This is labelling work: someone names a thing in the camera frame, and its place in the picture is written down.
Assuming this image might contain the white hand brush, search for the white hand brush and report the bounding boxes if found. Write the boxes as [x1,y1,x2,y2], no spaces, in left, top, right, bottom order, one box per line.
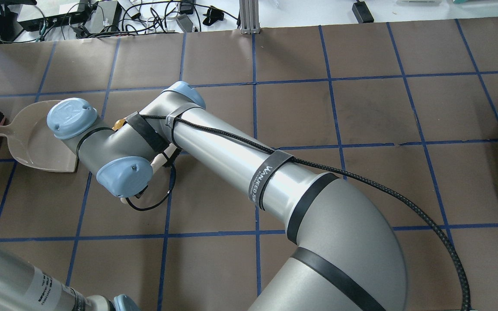
[119,144,180,211]

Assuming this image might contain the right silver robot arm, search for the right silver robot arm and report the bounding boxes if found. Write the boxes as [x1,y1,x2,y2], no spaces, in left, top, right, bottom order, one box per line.
[47,81,408,311]

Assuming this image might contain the aluminium frame post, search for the aluminium frame post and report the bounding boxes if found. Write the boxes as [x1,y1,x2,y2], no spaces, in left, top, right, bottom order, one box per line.
[238,0,261,34]

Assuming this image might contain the black electronics box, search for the black electronics box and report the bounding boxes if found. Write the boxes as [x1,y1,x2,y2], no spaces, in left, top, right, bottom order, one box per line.
[16,0,94,32]

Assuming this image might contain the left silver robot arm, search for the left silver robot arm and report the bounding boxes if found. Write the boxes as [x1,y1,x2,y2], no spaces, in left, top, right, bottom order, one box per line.
[0,248,139,311]

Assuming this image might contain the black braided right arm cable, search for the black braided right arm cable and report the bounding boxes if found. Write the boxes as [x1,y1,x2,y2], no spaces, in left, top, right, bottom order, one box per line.
[126,113,471,311]

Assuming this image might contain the tangle of black cables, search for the tangle of black cables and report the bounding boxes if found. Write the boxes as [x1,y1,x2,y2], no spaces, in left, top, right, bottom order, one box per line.
[0,0,239,44]

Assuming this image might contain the grey power brick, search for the grey power brick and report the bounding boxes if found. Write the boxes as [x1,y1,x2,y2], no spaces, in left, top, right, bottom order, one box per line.
[176,14,199,33]

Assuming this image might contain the white plastic dustpan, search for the white plastic dustpan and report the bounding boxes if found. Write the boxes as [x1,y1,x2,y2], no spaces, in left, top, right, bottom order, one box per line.
[0,100,77,173]

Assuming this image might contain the black power adapter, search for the black power adapter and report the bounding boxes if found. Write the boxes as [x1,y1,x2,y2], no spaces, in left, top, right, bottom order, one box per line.
[351,0,375,24]

